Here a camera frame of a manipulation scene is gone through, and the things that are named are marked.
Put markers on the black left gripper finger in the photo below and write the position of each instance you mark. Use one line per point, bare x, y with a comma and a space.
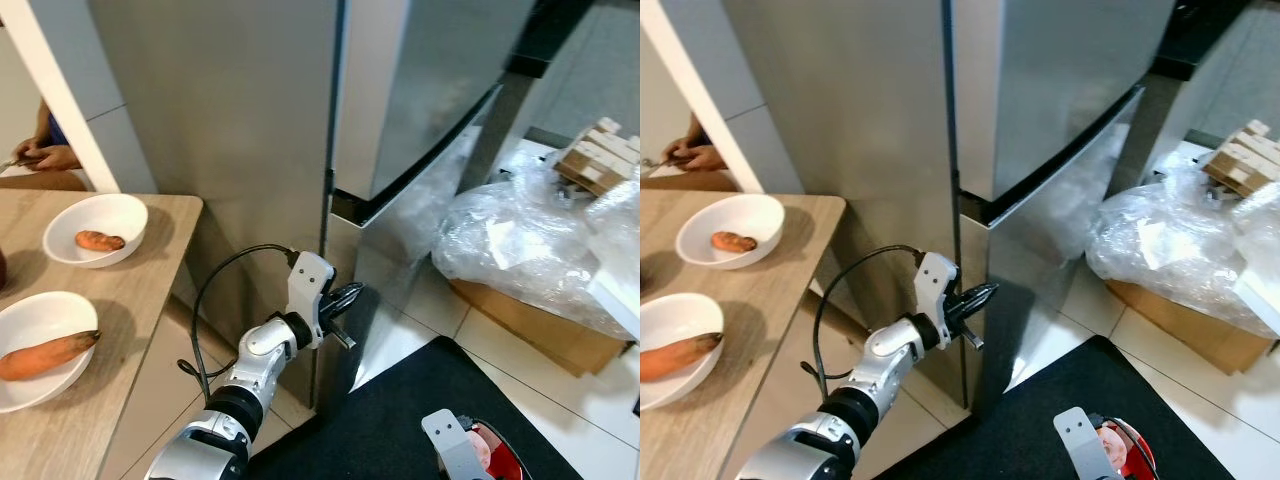
348, 309
978, 310
350, 292
978, 293

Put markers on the silver fridge door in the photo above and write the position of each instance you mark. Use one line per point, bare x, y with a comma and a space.
390, 260
1040, 250

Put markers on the peeled orange with white pith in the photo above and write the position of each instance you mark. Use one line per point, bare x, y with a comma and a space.
1112, 448
483, 455

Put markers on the silver fridge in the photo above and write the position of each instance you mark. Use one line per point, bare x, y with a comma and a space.
850, 100
230, 100

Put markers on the black floor mat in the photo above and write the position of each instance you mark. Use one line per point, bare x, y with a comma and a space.
1010, 420
380, 420

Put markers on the clear plastic wrap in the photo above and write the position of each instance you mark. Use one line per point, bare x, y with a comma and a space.
520, 240
1160, 240

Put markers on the brown cardboard box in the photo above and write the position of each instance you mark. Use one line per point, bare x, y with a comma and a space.
540, 335
1190, 335

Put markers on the white ceramic bowl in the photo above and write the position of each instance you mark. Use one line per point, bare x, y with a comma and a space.
110, 212
750, 212
40, 312
670, 312

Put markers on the small reddish sweet potato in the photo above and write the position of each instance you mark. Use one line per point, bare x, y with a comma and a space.
100, 241
734, 242

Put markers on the white flat board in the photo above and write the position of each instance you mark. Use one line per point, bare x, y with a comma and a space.
620, 300
1262, 290

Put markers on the beige wooden slatted rack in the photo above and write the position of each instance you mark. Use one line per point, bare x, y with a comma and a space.
600, 160
1245, 160

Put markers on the orange carrot with dark tip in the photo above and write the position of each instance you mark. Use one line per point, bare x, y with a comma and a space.
45, 357
675, 358

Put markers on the seated person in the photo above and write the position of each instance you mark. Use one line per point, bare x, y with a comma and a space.
50, 155
700, 155

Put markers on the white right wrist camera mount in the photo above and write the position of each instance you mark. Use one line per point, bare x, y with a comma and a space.
1075, 440
445, 440

